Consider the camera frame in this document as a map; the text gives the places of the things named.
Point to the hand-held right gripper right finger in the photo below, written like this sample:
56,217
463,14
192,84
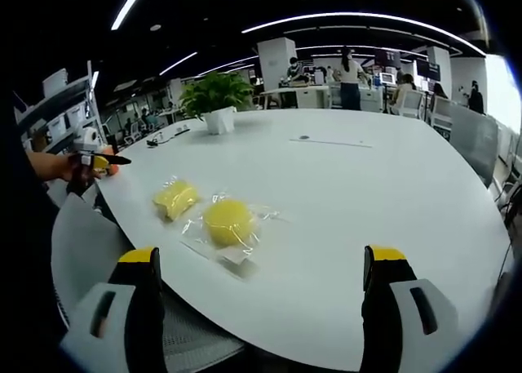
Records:
391,307

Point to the yellow round silicone block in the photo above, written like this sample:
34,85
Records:
230,223

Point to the white storage shelf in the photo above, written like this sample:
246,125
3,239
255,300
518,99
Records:
59,107

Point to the white office chair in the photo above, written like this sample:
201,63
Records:
102,267

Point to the person's left hand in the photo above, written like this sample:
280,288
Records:
53,165

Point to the grey desk partition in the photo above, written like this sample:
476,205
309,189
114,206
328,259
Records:
469,140

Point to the green potted plant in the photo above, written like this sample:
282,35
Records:
218,103

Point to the yellow rectangular silicone block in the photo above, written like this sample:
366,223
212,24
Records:
176,198

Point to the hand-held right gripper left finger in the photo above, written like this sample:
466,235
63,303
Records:
138,307

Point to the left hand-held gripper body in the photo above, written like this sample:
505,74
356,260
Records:
86,142

